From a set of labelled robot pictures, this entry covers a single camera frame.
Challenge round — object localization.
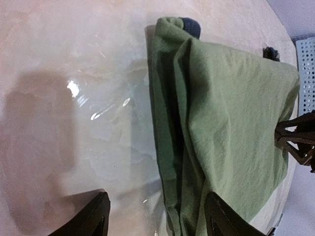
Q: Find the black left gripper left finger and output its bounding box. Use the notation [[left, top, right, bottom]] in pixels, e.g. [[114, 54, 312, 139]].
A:
[[50, 191, 110, 236]]

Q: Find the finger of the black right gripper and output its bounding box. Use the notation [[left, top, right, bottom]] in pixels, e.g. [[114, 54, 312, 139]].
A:
[[275, 114, 315, 173]]

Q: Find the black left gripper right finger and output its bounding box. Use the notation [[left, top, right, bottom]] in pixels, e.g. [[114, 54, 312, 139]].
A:
[[205, 191, 264, 236]]

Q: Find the green cloth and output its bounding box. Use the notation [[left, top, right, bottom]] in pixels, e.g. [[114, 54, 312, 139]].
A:
[[150, 17, 299, 236]]

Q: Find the light blue plastic basket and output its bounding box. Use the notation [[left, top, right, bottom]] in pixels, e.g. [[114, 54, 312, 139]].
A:
[[293, 35, 315, 116]]

